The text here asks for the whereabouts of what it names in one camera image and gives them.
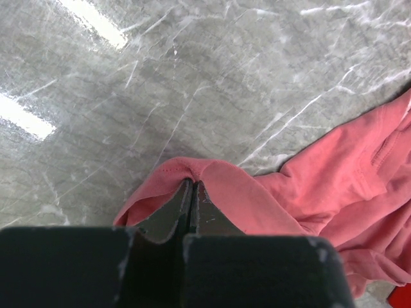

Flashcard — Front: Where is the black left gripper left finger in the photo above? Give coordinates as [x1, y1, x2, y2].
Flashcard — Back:
[1, 179, 193, 307]

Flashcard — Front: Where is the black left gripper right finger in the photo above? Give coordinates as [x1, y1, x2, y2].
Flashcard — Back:
[182, 183, 354, 307]

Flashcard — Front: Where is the dusty rose t-shirt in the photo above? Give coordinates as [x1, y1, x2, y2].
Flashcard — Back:
[114, 92, 410, 297]

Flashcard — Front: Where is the red plastic bin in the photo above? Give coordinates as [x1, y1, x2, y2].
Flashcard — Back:
[387, 284, 411, 308]

